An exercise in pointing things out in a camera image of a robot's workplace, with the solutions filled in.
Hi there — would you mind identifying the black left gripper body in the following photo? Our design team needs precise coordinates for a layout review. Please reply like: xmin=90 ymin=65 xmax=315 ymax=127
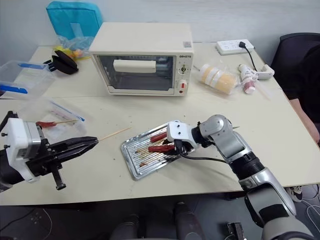
xmin=24 ymin=137 xmax=67 ymax=192

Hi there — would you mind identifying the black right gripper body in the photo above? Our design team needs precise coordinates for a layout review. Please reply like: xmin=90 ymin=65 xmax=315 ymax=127
xmin=172 ymin=139 xmax=195 ymax=155

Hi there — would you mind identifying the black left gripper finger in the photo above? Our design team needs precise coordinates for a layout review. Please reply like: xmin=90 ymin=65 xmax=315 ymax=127
xmin=53 ymin=141 xmax=100 ymax=164
xmin=48 ymin=136 xmax=99 ymax=154

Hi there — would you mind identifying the red sausage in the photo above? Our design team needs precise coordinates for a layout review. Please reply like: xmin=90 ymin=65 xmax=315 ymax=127
xmin=149 ymin=132 xmax=168 ymax=143
xmin=147 ymin=144 xmax=176 ymax=154
xmin=35 ymin=119 xmax=79 ymax=129

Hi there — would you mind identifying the plain wooden skewer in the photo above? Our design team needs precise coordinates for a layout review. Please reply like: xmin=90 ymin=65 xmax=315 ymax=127
xmin=97 ymin=126 xmax=133 ymax=141

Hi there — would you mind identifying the red sausage on skewer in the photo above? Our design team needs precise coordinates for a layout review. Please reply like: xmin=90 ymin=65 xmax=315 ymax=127
xmin=35 ymin=119 xmax=79 ymax=129

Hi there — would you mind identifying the ribbed metal tray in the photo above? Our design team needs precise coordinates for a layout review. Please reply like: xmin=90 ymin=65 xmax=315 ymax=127
xmin=120 ymin=121 xmax=199 ymax=181

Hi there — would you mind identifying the wrapped wooden skewer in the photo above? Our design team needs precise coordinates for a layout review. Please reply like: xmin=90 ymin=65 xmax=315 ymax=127
xmin=255 ymin=82 xmax=273 ymax=102

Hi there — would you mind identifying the clear zip bag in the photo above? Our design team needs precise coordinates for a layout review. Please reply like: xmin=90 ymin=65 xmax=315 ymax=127
xmin=18 ymin=98 xmax=88 ymax=141

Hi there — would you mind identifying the bag of yellow white cups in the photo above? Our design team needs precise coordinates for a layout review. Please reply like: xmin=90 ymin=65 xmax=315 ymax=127
xmin=193 ymin=63 xmax=239 ymax=98

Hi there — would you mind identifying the clear box with blue latches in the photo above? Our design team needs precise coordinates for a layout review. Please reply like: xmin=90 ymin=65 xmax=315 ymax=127
xmin=0 ymin=59 xmax=56 ymax=100

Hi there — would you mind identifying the black round dish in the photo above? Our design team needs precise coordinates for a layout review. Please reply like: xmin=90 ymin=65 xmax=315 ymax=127
xmin=43 ymin=49 xmax=80 ymax=76

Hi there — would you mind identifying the white red wrapped bottle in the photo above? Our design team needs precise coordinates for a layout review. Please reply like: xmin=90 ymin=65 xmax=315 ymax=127
xmin=236 ymin=63 xmax=259 ymax=96

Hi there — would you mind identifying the clear bag with yellow items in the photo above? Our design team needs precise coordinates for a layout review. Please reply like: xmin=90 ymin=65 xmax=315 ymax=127
xmin=53 ymin=34 xmax=92 ymax=61

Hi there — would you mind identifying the cream toaster oven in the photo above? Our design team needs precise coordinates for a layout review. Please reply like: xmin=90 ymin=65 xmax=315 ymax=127
xmin=88 ymin=21 xmax=195 ymax=97

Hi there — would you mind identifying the white power strip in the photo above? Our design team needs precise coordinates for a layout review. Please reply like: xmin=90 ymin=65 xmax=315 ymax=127
xmin=215 ymin=38 xmax=255 ymax=56

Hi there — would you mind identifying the white handheld device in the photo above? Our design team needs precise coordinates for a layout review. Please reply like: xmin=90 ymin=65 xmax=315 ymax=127
xmin=254 ymin=64 xmax=276 ymax=81

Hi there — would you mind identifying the white black shoe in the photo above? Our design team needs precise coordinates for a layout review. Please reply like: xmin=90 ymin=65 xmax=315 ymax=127
xmin=286 ymin=185 xmax=305 ymax=202

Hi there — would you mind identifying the blue fabric bag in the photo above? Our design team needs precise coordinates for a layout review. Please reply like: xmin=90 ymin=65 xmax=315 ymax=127
xmin=45 ymin=0 xmax=104 ymax=43

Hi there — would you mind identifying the person in black clothes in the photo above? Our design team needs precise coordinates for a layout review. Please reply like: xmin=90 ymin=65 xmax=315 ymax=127
xmin=281 ymin=45 xmax=320 ymax=145

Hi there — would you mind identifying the black office chair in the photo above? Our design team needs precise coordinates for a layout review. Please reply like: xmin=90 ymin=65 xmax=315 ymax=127
xmin=270 ymin=32 xmax=320 ymax=87

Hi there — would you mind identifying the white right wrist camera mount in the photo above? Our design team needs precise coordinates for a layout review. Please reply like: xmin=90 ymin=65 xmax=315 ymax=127
xmin=166 ymin=120 xmax=198 ymax=151

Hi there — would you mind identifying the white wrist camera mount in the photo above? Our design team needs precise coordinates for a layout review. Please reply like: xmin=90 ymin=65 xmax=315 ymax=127
xmin=166 ymin=120 xmax=198 ymax=151
xmin=4 ymin=118 xmax=43 ymax=183

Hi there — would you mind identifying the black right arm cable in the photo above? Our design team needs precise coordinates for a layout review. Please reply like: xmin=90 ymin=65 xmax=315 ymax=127
xmin=179 ymin=151 xmax=232 ymax=165

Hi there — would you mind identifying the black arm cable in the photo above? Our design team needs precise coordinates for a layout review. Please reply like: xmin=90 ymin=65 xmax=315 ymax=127
xmin=0 ymin=110 xmax=20 ymax=132
xmin=179 ymin=151 xmax=232 ymax=165

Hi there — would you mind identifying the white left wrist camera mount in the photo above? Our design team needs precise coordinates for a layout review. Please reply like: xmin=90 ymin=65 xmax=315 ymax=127
xmin=4 ymin=118 xmax=43 ymax=183

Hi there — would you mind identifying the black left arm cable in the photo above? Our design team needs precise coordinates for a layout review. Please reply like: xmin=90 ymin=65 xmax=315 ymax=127
xmin=0 ymin=110 xmax=20 ymax=132

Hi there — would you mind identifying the black plug with cable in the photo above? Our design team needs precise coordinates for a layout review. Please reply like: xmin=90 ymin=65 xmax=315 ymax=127
xmin=238 ymin=41 xmax=259 ymax=73

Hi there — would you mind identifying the white floor cable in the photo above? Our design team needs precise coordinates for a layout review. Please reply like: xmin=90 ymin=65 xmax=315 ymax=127
xmin=299 ymin=198 xmax=320 ymax=227

